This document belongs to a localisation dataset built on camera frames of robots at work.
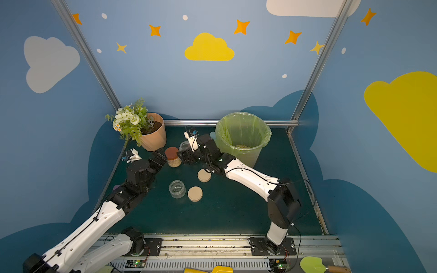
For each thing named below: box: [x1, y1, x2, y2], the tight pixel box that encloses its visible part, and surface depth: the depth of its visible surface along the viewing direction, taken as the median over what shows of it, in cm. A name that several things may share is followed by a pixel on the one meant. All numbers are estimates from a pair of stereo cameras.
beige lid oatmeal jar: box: [178, 141, 191, 152], surface depth 76 cm
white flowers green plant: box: [105, 97, 155, 148], surface depth 87 cm
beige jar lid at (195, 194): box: [187, 185, 204, 202], surface depth 92 cm
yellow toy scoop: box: [183, 265, 234, 273], surface depth 70 cm
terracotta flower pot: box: [141, 112, 167, 152], surface depth 105 cm
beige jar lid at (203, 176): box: [197, 168, 212, 183], surface depth 98 cm
